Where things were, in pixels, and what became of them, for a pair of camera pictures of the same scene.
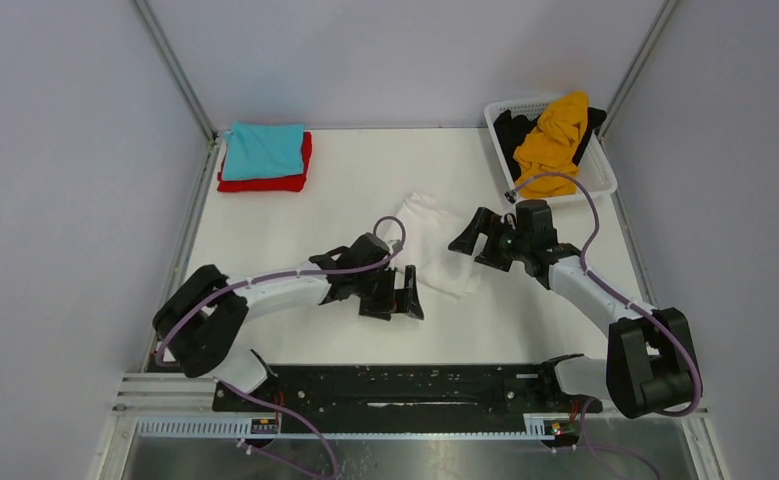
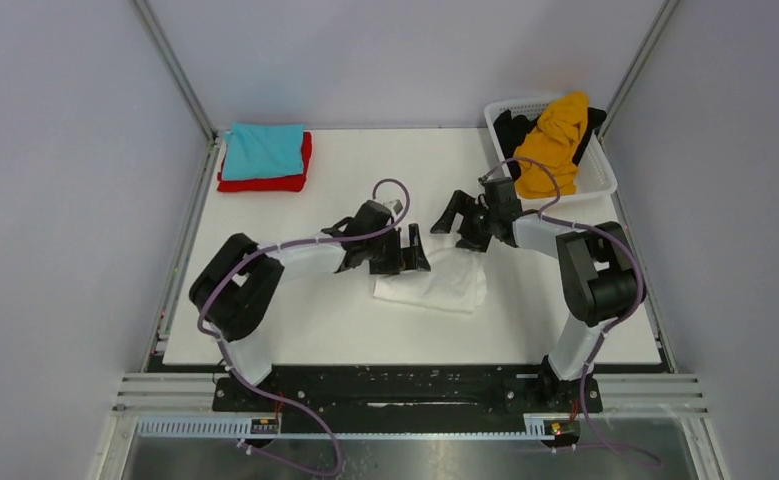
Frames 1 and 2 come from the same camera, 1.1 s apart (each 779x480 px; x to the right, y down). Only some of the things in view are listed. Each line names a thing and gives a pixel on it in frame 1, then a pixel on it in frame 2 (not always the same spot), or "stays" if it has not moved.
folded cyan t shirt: x=260 y=149 stays
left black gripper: x=402 y=300 → x=405 y=259
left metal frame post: x=177 y=71 stays
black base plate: x=405 y=391 stays
